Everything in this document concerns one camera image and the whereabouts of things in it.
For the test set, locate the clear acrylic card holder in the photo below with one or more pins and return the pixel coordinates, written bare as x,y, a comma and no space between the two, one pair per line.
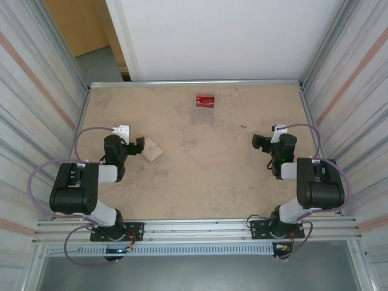
203,116

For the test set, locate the red VIP card number 828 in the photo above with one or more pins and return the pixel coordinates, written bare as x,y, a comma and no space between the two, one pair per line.
205,101

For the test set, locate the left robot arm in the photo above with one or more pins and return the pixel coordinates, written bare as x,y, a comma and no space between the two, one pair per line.
72,197

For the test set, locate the corrugated translucent side panel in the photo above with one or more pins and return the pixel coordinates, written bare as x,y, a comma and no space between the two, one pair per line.
30,91
357,91

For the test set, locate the brown wooden door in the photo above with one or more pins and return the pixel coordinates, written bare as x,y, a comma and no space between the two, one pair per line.
78,24

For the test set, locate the grey sheet metal shelf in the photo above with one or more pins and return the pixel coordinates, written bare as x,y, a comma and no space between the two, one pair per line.
197,272

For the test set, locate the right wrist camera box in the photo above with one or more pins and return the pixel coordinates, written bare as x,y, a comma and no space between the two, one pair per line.
276,135

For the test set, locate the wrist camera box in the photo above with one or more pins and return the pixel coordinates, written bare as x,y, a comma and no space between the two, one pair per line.
122,131
276,135

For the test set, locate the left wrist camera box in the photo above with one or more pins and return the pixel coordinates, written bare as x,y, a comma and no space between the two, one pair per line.
122,131

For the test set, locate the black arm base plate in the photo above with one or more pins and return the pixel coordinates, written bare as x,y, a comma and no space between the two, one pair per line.
257,230
136,230

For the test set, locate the aluminium table end rail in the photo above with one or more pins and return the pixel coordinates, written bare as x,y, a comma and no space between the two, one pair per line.
197,82

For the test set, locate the white door frame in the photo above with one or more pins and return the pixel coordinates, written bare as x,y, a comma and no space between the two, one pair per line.
127,45

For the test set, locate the wide aluminium base rail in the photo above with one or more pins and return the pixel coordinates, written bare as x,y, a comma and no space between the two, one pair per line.
197,233

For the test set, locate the aluminium frame post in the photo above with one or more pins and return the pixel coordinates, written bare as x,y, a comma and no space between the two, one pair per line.
325,45
65,51

